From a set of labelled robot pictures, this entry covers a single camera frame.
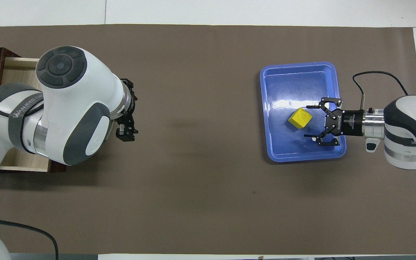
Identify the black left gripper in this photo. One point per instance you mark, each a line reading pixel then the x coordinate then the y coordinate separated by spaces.
pixel 130 104

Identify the blue plastic tray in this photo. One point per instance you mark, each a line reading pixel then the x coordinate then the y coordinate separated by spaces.
pixel 302 144

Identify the yellow cube block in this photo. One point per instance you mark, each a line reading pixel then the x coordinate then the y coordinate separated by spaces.
pixel 300 118

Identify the wooden drawer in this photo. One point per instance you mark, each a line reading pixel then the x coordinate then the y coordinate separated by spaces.
pixel 16 72

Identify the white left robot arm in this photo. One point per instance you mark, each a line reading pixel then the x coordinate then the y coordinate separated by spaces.
pixel 67 119

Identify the brown table mat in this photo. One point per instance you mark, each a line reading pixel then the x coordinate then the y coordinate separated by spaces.
pixel 200 162

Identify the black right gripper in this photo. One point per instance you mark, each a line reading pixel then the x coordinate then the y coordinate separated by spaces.
pixel 350 122

